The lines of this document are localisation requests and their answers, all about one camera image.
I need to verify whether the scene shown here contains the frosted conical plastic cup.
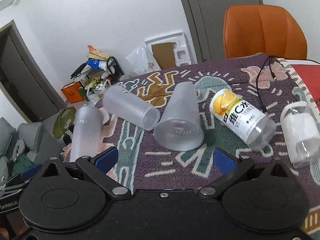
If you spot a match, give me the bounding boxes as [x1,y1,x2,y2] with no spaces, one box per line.
[153,82,204,152]

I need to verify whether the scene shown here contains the tall frosted cup at edge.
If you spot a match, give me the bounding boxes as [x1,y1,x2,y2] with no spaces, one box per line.
[70,106,104,162]

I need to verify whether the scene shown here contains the frosted cup lying sideways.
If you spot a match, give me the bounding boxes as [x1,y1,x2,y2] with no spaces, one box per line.
[103,85,161,131]

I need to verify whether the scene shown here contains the lemon vitamin water bottle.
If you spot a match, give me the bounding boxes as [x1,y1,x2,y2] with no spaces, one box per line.
[209,89,276,151]

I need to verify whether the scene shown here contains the grey sofa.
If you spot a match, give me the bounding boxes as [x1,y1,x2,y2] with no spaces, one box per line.
[1,117,62,182]

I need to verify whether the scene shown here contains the patterned woven table cloth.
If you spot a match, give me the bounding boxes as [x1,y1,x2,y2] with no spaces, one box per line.
[60,52,320,238]

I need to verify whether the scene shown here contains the orange gift box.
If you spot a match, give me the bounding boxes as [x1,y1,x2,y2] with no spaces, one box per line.
[61,81,84,103]

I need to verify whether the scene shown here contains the clear white-label bottle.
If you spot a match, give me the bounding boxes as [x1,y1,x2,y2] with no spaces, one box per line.
[280,101,319,168]

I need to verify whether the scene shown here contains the cluttered black shelf rack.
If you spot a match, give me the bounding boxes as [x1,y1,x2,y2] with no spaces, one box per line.
[71,45,124,101]

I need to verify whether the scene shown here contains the clear plastic bag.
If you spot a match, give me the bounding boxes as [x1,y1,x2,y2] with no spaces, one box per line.
[126,46,161,76]

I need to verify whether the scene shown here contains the white foam packaging tray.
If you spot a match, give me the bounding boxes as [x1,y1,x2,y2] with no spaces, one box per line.
[145,32,191,69]

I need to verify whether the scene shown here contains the orange leather chair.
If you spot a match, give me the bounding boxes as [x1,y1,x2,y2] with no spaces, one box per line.
[223,4,308,60]

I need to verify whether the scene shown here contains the grey door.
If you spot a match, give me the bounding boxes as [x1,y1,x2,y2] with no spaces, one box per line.
[181,0,263,62]

